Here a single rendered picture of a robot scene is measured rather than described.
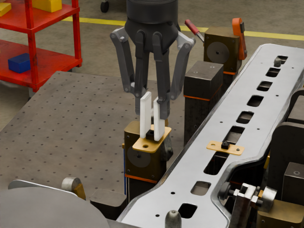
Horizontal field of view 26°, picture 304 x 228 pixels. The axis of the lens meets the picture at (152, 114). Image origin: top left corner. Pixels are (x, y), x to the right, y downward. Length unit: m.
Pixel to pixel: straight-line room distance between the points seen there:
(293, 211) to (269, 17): 4.37
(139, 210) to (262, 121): 0.48
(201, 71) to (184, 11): 3.77
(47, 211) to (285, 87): 1.61
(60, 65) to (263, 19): 2.05
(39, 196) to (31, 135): 1.95
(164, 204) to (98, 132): 0.92
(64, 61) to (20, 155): 2.02
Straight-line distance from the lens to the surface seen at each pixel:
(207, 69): 1.87
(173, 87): 0.99
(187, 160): 1.48
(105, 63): 4.57
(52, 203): 0.28
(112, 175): 1.99
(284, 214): 1.21
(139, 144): 1.04
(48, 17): 3.85
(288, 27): 5.33
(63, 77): 2.64
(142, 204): 1.34
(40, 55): 4.20
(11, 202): 0.28
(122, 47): 1.00
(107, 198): 1.38
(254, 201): 1.00
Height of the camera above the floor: 1.77
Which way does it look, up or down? 27 degrees down
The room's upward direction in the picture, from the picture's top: straight up
